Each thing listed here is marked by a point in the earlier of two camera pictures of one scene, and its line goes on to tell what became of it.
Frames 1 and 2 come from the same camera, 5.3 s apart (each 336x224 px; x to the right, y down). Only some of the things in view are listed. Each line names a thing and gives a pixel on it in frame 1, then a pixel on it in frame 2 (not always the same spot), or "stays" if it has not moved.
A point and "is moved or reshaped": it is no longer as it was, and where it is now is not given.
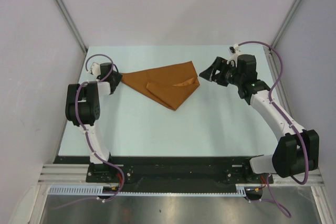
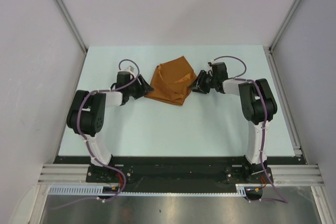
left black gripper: x=118 y=77 -> x=145 y=88
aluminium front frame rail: x=56 y=174 stays
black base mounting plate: x=172 y=174 stays
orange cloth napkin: x=168 y=85 is moved or reshaped
